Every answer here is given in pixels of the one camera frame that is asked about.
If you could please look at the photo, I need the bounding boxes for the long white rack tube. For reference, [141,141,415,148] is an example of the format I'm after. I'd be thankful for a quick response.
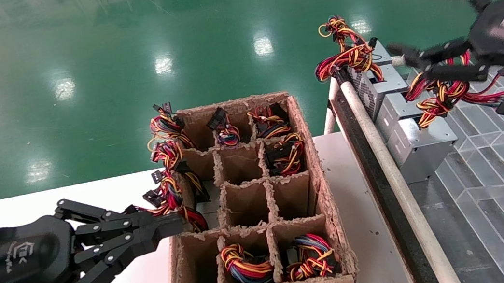
[339,70,463,283]

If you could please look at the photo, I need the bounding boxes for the short white rack tube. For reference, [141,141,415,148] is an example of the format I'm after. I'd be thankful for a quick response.
[317,77,346,135]

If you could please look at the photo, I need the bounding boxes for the grey power supply colourful cables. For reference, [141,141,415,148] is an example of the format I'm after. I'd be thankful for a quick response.
[308,6,412,128]
[248,102,293,142]
[261,131,309,179]
[219,239,276,283]
[139,165,209,239]
[376,45,504,186]
[143,100,196,155]
[149,136,212,209]
[282,231,340,283]
[369,70,440,131]
[204,105,242,151]

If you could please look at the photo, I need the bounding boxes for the black rack side rail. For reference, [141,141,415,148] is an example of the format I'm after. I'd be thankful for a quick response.
[328,72,441,283]

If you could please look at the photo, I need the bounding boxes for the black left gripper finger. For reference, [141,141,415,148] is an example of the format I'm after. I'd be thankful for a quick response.
[53,184,191,250]

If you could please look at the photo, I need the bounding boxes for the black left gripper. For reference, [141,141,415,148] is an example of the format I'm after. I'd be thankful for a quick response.
[0,200,175,283]

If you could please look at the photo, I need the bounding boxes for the brown divided cardboard box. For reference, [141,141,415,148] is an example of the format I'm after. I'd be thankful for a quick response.
[142,85,361,283]

